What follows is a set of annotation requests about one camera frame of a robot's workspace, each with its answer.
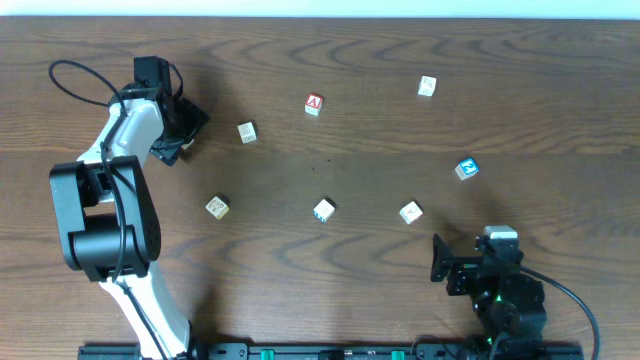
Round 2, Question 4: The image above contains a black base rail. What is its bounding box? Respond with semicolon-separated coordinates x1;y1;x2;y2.
76;341;585;360

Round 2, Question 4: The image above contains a white block yellow picture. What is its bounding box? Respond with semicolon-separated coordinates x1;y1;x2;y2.
205;194;230;220

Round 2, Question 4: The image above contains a plain white wooden block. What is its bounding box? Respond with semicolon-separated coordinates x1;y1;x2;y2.
238;121;257;144

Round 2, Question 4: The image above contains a right black cable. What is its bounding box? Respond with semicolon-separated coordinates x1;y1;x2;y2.
517;264;601;360

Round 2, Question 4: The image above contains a red letter A block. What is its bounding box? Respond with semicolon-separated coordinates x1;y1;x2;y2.
305;93;323;116

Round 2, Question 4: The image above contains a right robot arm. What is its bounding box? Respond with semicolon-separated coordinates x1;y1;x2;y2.
430;226;547;359

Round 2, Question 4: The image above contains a white block red Q side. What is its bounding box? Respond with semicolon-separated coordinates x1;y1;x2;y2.
399;201;423;225

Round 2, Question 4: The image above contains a white block blue side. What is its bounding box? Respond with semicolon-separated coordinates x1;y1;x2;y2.
313;198;336;223

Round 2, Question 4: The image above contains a white block far right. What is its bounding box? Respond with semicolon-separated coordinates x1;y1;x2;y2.
417;75;437;97

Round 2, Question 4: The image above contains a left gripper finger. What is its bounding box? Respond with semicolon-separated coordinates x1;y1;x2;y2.
177;98;210;138
150;140;185;166

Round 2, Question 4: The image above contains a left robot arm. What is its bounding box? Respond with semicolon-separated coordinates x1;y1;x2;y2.
49;86;209;359

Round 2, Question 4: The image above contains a blue number 2 block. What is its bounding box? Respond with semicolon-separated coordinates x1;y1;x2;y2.
454;158;479;181

